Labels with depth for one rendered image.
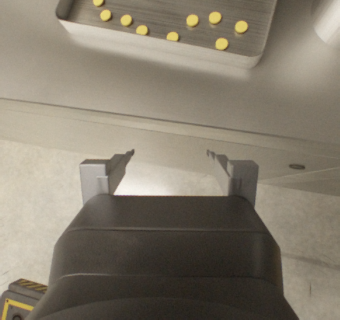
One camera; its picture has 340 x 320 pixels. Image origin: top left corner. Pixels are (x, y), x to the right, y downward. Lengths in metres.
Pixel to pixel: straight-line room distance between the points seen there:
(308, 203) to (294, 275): 0.28
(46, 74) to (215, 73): 0.17
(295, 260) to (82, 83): 1.00
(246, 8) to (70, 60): 0.18
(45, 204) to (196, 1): 1.09
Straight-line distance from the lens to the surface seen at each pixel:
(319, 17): 0.26
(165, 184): 1.02
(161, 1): 0.28
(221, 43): 0.24
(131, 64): 0.24
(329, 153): 0.29
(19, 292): 0.92
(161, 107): 0.22
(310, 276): 1.13
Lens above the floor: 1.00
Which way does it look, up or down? 78 degrees down
